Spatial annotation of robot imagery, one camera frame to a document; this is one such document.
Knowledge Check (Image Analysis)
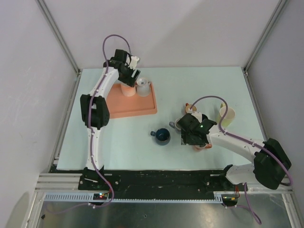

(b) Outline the large peach mug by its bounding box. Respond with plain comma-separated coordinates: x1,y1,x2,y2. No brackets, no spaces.
120,83,136,97

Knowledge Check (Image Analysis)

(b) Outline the grey blue mug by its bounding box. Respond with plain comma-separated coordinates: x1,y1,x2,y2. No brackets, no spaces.
169,118,181,132

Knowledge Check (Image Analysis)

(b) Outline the small pink mug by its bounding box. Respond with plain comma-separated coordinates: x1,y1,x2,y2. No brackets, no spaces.
194,143,212,151

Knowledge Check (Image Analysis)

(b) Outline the clear glass mug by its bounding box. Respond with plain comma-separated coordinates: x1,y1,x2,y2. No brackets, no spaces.
136,77,151,97

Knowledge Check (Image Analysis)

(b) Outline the orange mug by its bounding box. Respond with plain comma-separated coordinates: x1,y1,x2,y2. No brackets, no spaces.
185,103,197,114

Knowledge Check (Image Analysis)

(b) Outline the dark blue mug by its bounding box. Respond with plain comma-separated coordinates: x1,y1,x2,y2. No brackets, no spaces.
150,128,171,146

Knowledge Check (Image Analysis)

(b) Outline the yellow faceted mug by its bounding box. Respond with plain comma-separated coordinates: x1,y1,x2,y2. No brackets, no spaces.
216,103,236,128

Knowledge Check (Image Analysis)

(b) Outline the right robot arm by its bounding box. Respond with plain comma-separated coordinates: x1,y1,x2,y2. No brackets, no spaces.
177,112,291,190

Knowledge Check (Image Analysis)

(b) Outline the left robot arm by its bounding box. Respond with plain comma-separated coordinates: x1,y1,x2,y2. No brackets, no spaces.
80,49,140,171

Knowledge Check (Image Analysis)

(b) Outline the salmon plastic tray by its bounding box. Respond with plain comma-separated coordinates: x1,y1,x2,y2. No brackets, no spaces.
106,84,157,119

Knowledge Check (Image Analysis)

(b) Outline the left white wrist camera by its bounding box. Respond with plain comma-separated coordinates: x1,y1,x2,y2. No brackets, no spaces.
128,56,140,69

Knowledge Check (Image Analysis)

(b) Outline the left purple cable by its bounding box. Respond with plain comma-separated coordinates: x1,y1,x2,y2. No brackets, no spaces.
44,34,132,214

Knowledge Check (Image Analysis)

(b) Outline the purple cable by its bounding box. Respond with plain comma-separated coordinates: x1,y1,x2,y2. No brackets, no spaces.
44,34,132,214
190,95,294,225

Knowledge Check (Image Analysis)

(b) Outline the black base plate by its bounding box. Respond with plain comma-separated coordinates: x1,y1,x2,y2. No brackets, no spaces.
78,169,246,200

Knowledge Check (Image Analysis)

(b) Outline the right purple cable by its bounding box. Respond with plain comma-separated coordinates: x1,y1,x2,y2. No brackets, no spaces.
190,95,294,225

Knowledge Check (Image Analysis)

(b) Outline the right aluminium frame post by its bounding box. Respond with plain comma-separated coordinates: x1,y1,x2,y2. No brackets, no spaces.
242,0,288,76

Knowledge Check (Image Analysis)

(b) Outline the aluminium frame post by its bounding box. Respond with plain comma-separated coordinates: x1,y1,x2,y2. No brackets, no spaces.
242,0,288,76
35,0,80,75

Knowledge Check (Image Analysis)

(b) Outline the left aluminium frame post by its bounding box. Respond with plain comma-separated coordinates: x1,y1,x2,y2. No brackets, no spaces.
35,0,80,75

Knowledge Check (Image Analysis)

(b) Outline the aluminium front rail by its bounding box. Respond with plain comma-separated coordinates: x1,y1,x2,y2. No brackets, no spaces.
35,173,293,194

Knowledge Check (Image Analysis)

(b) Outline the white cable duct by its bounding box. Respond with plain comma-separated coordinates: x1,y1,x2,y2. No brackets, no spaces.
44,192,237,203

